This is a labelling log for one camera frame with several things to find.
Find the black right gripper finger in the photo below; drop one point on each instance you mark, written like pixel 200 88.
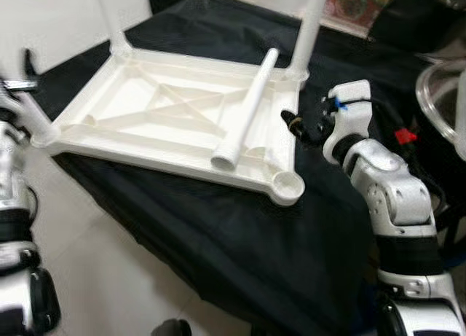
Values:
pixel 295 124

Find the white plastic table leg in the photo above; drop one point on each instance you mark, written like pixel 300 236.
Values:
pixel 113 22
pixel 306 30
pixel 247 110
pixel 29 121

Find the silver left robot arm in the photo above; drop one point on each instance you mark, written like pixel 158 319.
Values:
pixel 14 241

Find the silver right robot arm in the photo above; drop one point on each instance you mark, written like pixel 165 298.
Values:
pixel 393 197

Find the red food poster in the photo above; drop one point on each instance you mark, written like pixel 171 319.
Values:
pixel 357 4

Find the shiny black round container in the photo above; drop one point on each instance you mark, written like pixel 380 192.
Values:
pixel 415 22

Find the black tablecloth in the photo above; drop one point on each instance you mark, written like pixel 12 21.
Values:
pixel 218 256

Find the black robot left foot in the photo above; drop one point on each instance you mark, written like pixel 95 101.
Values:
pixel 171 329

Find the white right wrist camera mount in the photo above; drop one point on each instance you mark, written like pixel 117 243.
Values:
pixel 348 110

